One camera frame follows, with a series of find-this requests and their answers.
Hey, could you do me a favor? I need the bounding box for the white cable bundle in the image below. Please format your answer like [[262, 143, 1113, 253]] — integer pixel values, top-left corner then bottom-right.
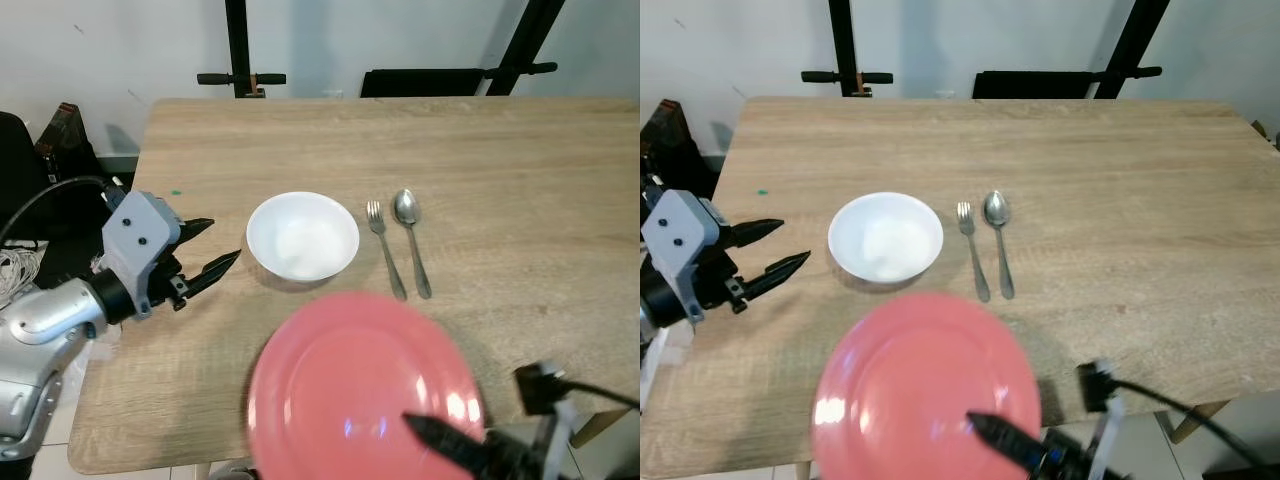
[[0, 244, 37, 303]]

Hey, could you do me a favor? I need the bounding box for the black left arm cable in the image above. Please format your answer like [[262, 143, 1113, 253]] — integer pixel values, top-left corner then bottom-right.
[[0, 176, 127, 251]]

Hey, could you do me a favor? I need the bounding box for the silver spoon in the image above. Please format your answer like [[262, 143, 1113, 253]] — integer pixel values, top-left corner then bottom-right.
[[983, 190, 1017, 301], [393, 189, 433, 301]]

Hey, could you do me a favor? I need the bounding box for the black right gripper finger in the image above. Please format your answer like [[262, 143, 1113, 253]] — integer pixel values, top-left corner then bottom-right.
[[966, 411, 1053, 474], [402, 412, 493, 477]]

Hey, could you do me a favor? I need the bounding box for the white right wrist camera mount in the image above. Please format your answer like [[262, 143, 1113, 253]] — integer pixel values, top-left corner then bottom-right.
[[1076, 359, 1137, 480], [513, 363, 584, 480]]

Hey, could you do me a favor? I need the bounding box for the black chair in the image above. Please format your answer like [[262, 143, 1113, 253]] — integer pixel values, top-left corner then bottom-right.
[[0, 111, 53, 243]]

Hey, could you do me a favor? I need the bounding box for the black slanted rack bar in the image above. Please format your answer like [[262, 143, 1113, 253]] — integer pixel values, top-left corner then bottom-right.
[[486, 0, 567, 98], [1094, 0, 1172, 100]]

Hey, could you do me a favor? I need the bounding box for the black upright rack with handles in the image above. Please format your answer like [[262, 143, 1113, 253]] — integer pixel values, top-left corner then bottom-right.
[[800, 0, 895, 99], [196, 0, 288, 99]]

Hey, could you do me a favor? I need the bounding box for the dark brown bag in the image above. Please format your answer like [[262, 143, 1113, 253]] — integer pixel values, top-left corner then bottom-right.
[[640, 97, 717, 197], [34, 101, 107, 187]]

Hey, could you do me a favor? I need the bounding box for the white bowl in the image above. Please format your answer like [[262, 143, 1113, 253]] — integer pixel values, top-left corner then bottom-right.
[[828, 192, 944, 285], [246, 192, 360, 284]]

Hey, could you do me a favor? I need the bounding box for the silver fork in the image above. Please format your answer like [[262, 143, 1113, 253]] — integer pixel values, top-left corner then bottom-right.
[[366, 201, 409, 303], [956, 202, 992, 304]]

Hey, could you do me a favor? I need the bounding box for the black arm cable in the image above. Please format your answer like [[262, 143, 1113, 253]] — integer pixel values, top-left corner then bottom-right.
[[1118, 377, 1243, 471], [0, 176, 127, 251], [560, 377, 641, 411]]

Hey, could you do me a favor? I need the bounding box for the pink round plate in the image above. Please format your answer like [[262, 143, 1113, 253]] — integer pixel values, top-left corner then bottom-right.
[[812, 292, 1043, 480], [246, 292, 489, 480]]

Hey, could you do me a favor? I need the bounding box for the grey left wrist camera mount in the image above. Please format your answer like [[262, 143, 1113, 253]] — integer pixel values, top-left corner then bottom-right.
[[641, 190, 721, 323], [103, 191, 185, 320]]

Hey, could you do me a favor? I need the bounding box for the black bench pad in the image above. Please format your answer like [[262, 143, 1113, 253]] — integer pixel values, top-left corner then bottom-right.
[[971, 69, 1102, 100], [359, 69, 492, 99]]

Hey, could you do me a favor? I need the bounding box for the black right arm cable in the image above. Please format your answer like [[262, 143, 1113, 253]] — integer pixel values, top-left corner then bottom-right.
[[1118, 377, 1243, 471], [560, 377, 641, 411]]

